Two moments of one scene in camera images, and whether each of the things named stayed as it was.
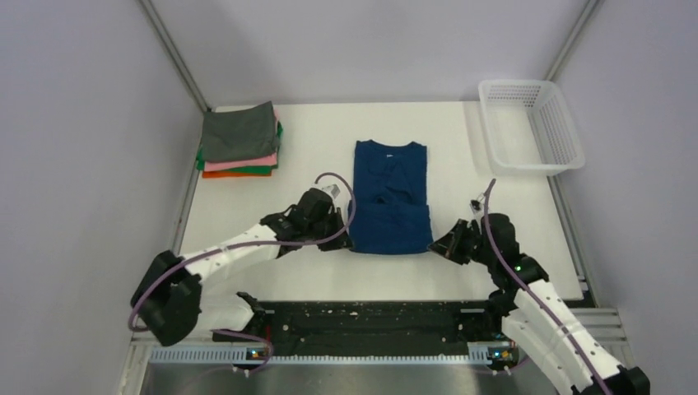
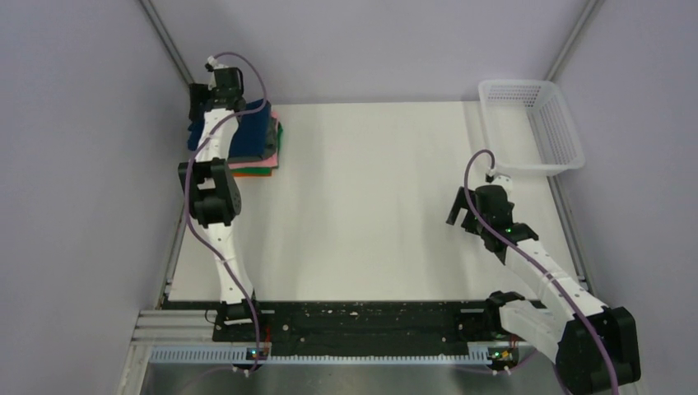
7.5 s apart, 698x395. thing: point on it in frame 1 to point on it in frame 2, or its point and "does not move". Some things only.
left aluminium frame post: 152,13 does not move
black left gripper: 343,242 to 199,93
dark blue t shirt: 392,214 to 249,137
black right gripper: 449,245 to 460,203
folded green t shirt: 260,170 does not move
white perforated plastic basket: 528,129 does not move
